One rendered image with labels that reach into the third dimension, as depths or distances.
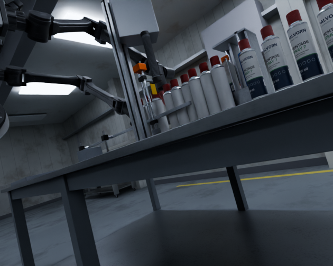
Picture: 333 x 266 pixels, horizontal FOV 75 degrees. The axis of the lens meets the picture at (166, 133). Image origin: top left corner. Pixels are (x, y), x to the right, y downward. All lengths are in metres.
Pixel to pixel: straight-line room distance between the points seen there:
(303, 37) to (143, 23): 0.59
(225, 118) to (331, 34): 0.48
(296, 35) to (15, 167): 9.52
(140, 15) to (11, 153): 9.08
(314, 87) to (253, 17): 3.69
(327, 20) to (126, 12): 0.70
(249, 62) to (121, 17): 0.55
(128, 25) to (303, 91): 0.82
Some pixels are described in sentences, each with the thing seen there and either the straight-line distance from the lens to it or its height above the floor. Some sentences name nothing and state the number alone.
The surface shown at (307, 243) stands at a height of 0.22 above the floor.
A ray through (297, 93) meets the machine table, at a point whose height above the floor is 0.82.
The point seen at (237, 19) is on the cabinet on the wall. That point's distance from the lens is 4.05.
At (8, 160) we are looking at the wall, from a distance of 9.74.
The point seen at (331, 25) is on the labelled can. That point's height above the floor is 1.00.
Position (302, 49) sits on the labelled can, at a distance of 0.73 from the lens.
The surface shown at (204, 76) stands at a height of 1.03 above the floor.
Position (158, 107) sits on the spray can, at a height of 1.00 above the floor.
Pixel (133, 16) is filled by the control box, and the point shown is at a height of 1.37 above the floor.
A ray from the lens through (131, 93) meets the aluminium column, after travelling 0.91.
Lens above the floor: 0.80
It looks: 5 degrees up
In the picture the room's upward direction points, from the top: 15 degrees counter-clockwise
